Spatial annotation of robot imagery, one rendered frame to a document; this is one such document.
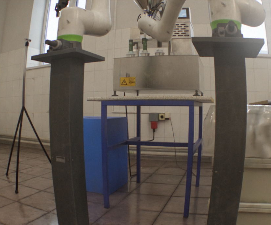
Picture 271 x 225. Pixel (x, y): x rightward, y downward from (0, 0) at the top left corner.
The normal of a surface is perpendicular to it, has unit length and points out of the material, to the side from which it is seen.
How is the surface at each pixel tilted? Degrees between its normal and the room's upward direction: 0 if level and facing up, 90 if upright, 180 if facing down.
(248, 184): 96
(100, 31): 143
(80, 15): 88
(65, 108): 90
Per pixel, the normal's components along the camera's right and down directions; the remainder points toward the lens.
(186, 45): -0.31, 0.04
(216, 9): -0.71, 0.03
